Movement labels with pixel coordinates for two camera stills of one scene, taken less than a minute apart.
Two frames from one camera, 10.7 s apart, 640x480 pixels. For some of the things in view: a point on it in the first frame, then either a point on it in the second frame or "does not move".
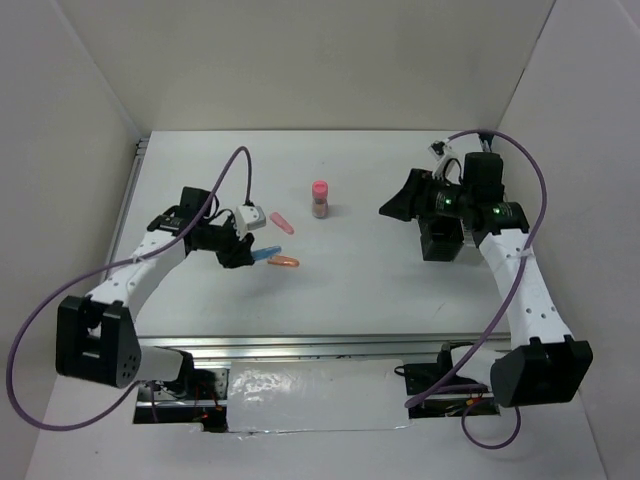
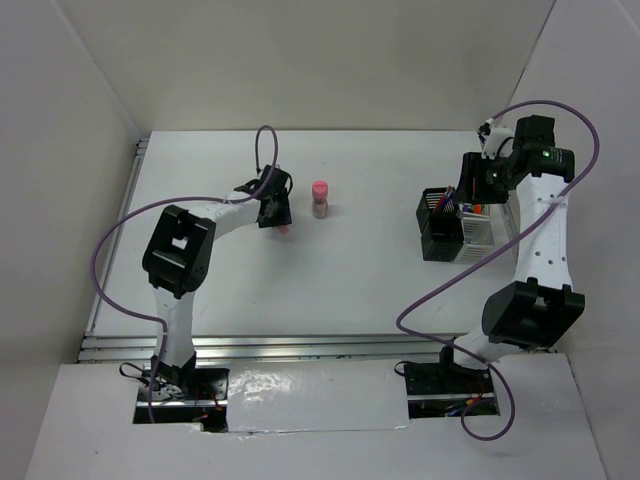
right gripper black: (413, 199) -> (473, 166)
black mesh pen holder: (441, 237) does not move
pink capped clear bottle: (320, 206) does not move
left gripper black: (239, 254) -> (283, 217)
